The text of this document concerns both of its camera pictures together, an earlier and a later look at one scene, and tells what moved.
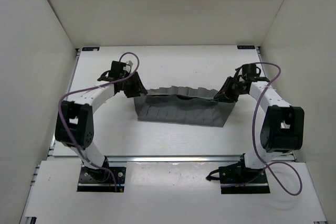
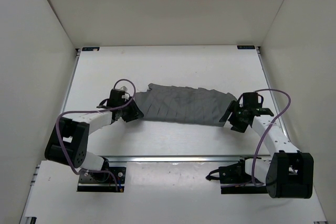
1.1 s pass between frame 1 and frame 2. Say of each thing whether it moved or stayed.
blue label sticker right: stayed
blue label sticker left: stayed
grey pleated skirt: stayed
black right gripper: moved
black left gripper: moved
